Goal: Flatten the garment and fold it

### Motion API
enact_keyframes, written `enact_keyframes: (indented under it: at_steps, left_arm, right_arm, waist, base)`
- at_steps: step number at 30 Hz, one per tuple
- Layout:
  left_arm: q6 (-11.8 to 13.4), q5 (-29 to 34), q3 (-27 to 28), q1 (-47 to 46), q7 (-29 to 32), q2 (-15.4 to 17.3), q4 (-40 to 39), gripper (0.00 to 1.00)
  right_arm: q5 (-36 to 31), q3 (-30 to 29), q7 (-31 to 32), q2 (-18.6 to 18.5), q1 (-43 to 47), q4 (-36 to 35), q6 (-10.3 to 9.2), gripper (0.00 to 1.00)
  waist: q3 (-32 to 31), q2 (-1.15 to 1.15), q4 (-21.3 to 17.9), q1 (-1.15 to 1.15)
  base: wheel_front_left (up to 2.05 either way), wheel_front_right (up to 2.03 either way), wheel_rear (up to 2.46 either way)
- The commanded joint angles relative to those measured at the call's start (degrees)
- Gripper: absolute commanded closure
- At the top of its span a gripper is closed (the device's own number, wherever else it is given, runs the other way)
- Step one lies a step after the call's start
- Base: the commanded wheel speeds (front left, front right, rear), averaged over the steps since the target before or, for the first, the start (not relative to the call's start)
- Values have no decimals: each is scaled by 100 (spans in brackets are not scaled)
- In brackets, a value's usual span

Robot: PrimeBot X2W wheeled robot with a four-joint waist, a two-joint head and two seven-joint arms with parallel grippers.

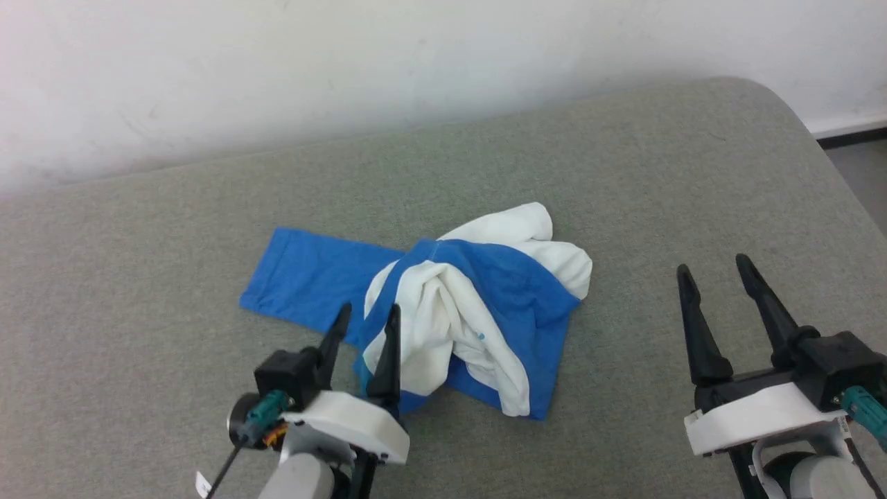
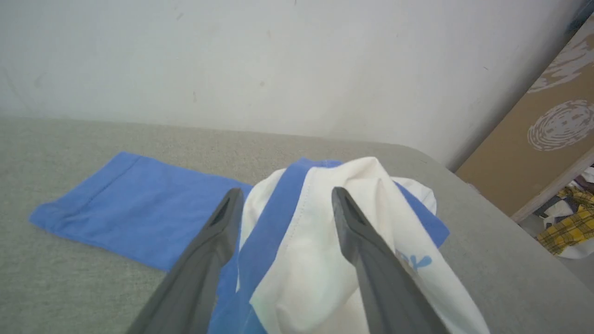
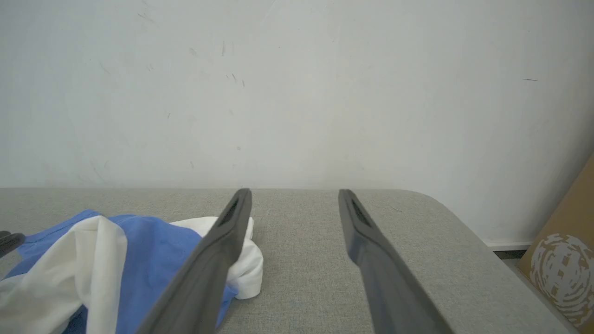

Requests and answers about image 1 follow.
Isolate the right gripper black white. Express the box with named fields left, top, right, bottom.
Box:
left=677, top=254, right=887, bottom=457

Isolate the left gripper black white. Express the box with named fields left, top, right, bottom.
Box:
left=254, top=303, right=410, bottom=466

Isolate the blue and white shirt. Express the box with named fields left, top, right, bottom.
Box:
left=239, top=202, right=594, bottom=422

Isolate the white baseboard strip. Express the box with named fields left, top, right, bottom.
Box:
left=806, top=111, right=887, bottom=140

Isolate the grey fabric sofa seat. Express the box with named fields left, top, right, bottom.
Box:
left=0, top=76, right=887, bottom=499

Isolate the teal left cable connector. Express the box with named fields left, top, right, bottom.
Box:
left=238, top=389, right=290, bottom=445

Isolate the teal cable connector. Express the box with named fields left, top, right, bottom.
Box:
left=841, top=386, right=887, bottom=453
left=238, top=389, right=290, bottom=445

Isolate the teal right cable connector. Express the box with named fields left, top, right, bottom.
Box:
left=841, top=386, right=887, bottom=453

